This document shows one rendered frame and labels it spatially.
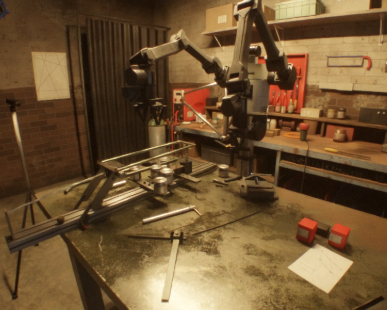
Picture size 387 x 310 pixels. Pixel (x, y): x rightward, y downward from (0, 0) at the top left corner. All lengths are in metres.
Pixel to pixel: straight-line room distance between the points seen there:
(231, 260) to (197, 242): 0.11
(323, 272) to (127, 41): 3.37
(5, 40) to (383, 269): 3.59
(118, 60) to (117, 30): 0.39
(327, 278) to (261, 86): 1.12
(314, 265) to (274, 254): 0.10
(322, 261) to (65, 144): 3.37
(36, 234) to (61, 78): 2.92
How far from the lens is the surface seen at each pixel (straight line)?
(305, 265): 0.68
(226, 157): 2.46
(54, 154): 3.60
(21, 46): 3.48
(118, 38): 3.49
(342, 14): 2.52
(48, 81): 3.50
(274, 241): 0.73
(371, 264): 0.76
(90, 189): 0.87
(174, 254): 0.64
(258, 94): 1.49
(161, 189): 0.86
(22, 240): 0.79
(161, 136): 2.82
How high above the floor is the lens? 1.31
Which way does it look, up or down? 17 degrees down
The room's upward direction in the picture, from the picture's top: straight up
